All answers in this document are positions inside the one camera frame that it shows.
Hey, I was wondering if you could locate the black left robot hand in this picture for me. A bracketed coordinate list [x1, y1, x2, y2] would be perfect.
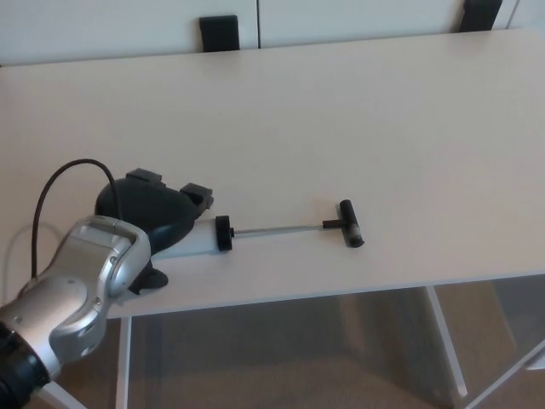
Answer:
[94, 169, 216, 296]

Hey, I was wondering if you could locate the white air pump black handle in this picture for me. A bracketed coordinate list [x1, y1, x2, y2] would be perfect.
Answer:
[163, 199, 366, 260]

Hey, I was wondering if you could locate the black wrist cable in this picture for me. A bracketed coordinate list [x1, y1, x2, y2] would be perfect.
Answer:
[31, 158, 125, 287]

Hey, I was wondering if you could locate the white desk leg frame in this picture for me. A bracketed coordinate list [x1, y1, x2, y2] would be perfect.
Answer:
[37, 314, 134, 409]
[425, 284, 545, 409]

